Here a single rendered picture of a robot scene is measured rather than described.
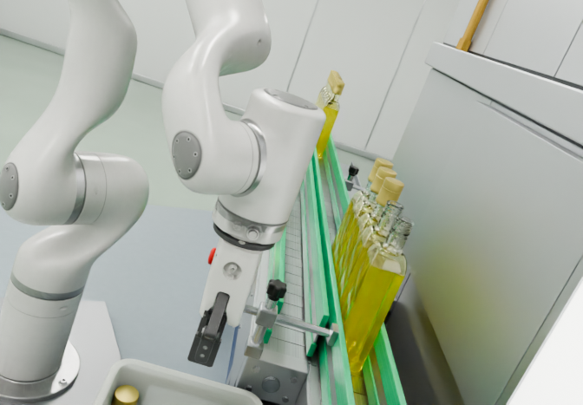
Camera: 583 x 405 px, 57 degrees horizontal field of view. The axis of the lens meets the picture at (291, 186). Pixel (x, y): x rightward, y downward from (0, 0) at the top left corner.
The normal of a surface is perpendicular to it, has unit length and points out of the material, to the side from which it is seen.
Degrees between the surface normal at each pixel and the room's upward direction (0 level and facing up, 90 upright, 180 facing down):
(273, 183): 94
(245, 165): 76
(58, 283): 88
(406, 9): 90
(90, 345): 3
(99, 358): 3
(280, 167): 86
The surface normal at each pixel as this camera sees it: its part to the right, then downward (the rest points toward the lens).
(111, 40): 0.49, 0.35
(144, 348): 0.33, -0.89
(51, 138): -0.12, -0.32
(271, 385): 0.00, 0.33
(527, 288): -0.94, -0.31
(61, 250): 0.27, -0.62
